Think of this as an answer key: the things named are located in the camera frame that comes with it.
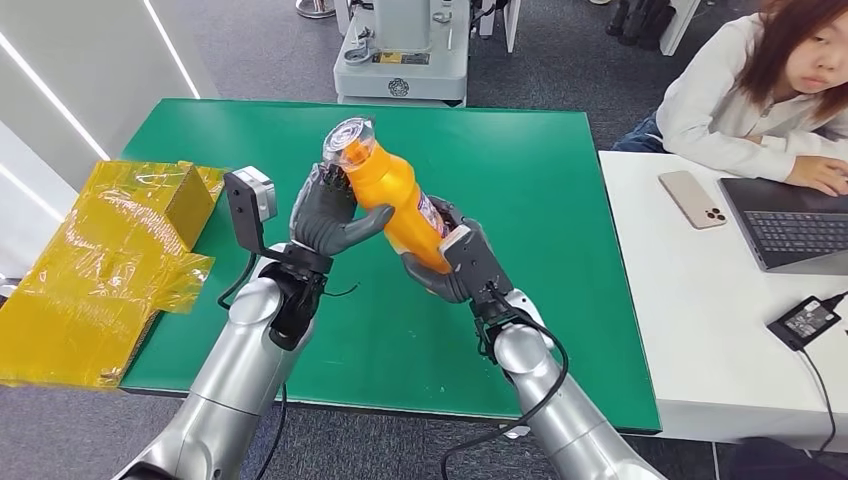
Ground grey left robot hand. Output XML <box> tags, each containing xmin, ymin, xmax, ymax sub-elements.
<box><xmin>289</xmin><ymin>162</ymin><xmax>396</xmax><ymax>259</ymax></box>

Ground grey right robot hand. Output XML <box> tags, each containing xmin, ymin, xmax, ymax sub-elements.
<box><xmin>399</xmin><ymin>195</ymin><xmax>480</xmax><ymax>306</ymax></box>

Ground orange plastic bottle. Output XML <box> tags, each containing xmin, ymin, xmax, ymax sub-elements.
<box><xmin>322</xmin><ymin>117</ymin><xmax>458</xmax><ymax>275</ymax></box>

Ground chrome chair base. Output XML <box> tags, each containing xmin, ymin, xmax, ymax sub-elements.
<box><xmin>295</xmin><ymin>0</ymin><xmax>337</xmax><ymax>21</ymax></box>

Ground yellow taped cardboard box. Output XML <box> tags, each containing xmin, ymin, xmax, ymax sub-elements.
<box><xmin>0</xmin><ymin>160</ymin><xmax>230</xmax><ymax>391</ymax></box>

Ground beige smartphone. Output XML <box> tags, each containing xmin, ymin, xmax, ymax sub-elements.
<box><xmin>657</xmin><ymin>170</ymin><xmax>729</xmax><ymax>231</ymax></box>

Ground dark shoes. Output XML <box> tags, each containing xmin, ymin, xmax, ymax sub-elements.
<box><xmin>604</xmin><ymin>0</ymin><xmax>677</xmax><ymax>52</ymax></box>

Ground person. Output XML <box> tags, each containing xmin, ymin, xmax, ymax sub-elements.
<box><xmin>612</xmin><ymin>0</ymin><xmax>848</xmax><ymax>197</ymax></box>

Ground grey laptop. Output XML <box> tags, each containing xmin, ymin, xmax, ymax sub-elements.
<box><xmin>718</xmin><ymin>176</ymin><xmax>848</xmax><ymax>274</ymax></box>

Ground black power adapter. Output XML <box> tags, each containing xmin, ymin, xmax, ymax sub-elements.
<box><xmin>766</xmin><ymin>296</ymin><xmax>843</xmax><ymax>352</ymax></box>

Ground person's hand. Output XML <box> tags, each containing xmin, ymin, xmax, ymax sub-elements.
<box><xmin>784</xmin><ymin>154</ymin><xmax>848</xmax><ymax>197</ymax></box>

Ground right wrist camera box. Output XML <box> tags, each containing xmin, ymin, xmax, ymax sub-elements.
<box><xmin>440</xmin><ymin>223</ymin><xmax>515</xmax><ymax>303</ymax></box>

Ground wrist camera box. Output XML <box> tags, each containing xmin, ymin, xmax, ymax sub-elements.
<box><xmin>440</xmin><ymin>223</ymin><xmax>515</xmax><ymax>303</ymax></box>
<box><xmin>223</xmin><ymin>166</ymin><xmax>278</xmax><ymax>254</ymax></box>

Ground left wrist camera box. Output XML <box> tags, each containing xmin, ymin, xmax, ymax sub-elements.
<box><xmin>223</xmin><ymin>166</ymin><xmax>278</xmax><ymax>254</ymax></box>

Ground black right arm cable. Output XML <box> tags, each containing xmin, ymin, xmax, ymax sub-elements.
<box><xmin>439</xmin><ymin>284</ymin><xmax>571</xmax><ymax>480</ymax></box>

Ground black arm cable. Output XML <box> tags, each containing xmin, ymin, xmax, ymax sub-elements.
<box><xmin>439</xmin><ymin>284</ymin><xmax>571</xmax><ymax>480</ymax></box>
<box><xmin>216</xmin><ymin>251</ymin><xmax>290</xmax><ymax>480</ymax></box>

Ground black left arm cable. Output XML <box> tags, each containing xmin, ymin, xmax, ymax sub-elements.
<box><xmin>216</xmin><ymin>251</ymin><xmax>290</xmax><ymax>480</ymax></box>

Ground black adapter cable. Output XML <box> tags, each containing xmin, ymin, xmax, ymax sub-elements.
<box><xmin>798</xmin><ymin>289</ymin><xmax>848</xmax><ymax>457</ymax></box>

